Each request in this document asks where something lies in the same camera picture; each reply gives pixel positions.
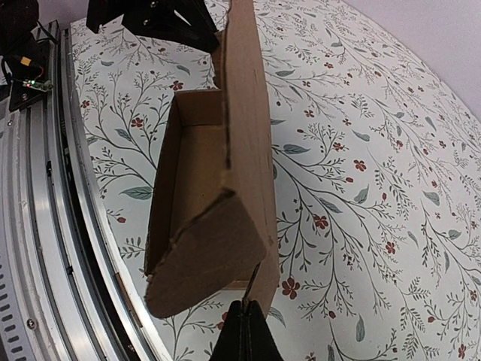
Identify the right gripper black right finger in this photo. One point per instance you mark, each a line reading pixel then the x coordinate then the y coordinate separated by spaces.
pixel 260 342

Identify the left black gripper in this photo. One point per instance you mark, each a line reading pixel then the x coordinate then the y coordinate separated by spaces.
pixel 185 22

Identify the brown cardboard paper box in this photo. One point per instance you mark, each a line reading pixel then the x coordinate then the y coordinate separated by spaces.
pixel 212 220

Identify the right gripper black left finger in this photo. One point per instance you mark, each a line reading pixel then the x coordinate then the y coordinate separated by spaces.
pixel 230 345

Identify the aluminium front rail frame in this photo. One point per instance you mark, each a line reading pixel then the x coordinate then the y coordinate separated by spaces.
pixel 65 292

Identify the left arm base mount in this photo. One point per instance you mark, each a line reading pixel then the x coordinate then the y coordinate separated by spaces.
pixel 25 56

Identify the floral patterned table mat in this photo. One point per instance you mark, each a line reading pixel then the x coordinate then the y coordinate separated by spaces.
pixel 376 169

